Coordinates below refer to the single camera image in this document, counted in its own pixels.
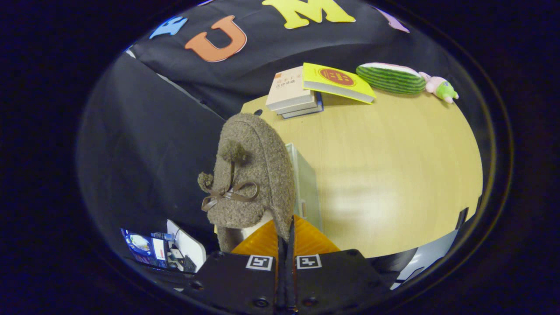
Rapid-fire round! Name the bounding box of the white thin book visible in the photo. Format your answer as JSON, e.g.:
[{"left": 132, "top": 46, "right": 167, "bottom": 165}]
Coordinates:
[{"left": 276, "top": 98, "right": 320, "bottom": 116}]

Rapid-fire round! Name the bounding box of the pink and green plush toy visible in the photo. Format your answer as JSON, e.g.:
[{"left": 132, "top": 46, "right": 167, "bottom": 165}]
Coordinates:
[{"left": 419, "top": 71, "right": 460, "bottom": 104}]

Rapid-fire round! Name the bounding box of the beige paperback book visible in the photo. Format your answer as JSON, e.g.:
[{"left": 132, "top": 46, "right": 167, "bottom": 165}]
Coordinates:
[{"left": 266, "top": 66, "right": 316, "bottom": 111}]

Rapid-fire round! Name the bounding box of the blue-edged book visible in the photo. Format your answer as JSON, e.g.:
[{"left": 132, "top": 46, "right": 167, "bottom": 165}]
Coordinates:
[{"left": 281, "top": 92, "right": 324, "bottom": 119}]

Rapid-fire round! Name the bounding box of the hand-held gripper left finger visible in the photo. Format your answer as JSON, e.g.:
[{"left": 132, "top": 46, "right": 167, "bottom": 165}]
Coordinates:
[{"left": 192, "top": 219, "right": 287, "bottom": 315}]

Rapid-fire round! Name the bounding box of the yellow book with red circle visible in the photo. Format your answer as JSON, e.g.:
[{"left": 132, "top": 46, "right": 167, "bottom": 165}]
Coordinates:
[{"left": 302, "top": 63, "right": 377, "bottom": 104}]

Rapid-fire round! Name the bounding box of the blue printed package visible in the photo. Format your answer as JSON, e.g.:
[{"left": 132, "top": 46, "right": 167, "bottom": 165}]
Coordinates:
[{"left": 121, "top": 227, "right": 169, "bottom": 268}]

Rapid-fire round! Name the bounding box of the watermelon slice plush toy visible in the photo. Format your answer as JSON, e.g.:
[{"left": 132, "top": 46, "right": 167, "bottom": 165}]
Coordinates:
[{"left": 356, "top": 63, "right": 427, "bottom": 95}]

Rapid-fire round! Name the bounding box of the white rounded panel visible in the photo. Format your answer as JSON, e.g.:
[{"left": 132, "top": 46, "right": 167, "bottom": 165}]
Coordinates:
[{"left": 166, "top": 219, "right": 207, "bottom": 273}]

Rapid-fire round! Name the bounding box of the grey-green storage box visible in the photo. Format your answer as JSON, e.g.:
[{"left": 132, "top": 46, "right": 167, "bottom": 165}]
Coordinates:
[{"left": 284, "top": 142, "right": 323, "bottom": 232}]

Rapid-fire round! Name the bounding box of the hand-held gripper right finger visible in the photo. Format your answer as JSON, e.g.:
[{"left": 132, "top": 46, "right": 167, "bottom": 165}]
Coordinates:
[{"left": 287, "top": 214, "right": 388, "bottom": 315}]

